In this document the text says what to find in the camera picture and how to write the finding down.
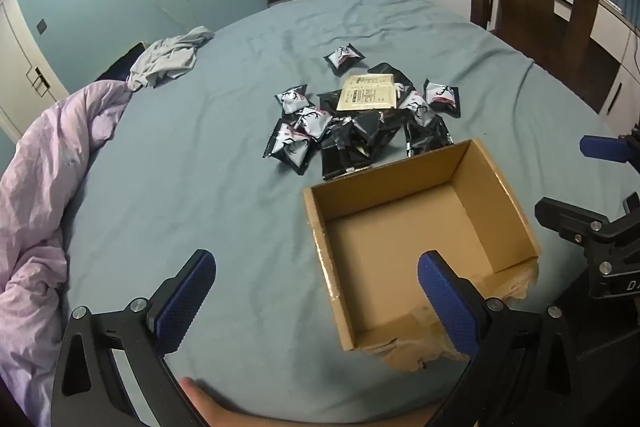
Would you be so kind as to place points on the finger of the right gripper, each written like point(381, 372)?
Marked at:
point(610, 149)
point(590, 229)

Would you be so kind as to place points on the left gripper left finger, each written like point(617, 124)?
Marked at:
point(88, 389)

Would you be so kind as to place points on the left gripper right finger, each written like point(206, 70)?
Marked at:
point(522, 368)

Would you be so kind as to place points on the black foil snack packet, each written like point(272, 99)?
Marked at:
point(341, 154)

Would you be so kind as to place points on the beige snack packet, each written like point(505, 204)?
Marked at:
point(367, 91)

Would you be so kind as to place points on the white antler snack packet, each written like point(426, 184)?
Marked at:
point(289, 146)

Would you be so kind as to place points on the person's left hand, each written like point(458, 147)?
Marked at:
point(216, 415)

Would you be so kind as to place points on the brown cardboard box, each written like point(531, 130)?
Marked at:
point(371, 227)

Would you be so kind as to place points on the lilac duvet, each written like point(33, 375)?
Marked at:
point(48, 166)

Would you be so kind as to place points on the white door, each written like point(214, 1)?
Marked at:
point(28, 84)

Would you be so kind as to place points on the grey crumpled garment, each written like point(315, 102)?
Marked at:
point(167, 59)

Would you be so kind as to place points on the wall switch plate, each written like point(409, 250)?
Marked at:
point(41, 26)

